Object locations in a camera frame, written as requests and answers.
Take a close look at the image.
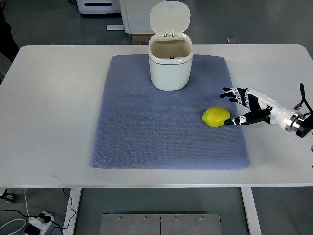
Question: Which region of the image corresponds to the person in dark clothes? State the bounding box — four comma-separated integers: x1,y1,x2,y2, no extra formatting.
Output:
0,9,19,62

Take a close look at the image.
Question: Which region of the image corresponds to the grey floor outlet cover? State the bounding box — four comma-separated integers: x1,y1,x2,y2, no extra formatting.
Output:
226,37,240,44

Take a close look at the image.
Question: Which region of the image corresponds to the cardboard box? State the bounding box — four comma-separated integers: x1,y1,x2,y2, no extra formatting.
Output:
131,34,153,45

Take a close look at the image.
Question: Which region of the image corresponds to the white table right leg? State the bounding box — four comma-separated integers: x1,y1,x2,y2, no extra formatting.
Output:
241,187,262,235

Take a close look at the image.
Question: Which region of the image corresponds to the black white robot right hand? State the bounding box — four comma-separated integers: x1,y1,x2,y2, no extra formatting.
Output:
220,88,296,130

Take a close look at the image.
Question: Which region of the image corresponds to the black power cable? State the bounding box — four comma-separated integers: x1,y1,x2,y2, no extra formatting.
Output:
0,188,77,235

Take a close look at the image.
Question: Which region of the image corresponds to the white trash can with lid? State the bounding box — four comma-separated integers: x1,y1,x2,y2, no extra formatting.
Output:
148,1,194,91

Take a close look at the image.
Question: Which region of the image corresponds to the white cabinet base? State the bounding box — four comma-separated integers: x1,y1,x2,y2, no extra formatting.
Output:
106,0,163,34

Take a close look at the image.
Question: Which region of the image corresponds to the white machine with dark slot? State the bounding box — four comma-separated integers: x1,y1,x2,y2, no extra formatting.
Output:
76,0,120,14

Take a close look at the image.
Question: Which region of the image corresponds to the blue quilted mat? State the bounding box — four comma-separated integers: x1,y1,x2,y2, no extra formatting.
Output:
90,55,249,170

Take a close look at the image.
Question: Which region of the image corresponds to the white power strip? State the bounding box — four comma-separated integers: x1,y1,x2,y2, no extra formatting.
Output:
24,211,54,235

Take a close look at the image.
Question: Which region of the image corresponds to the metal floor plate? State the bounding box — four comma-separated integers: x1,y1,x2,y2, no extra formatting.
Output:
100,214,222,235

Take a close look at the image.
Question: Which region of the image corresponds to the white cable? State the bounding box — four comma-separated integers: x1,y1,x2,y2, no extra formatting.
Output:
0,188,31,235

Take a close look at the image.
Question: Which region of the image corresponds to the yellow lemon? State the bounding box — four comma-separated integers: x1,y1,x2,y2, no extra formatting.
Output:
202,107,230,127

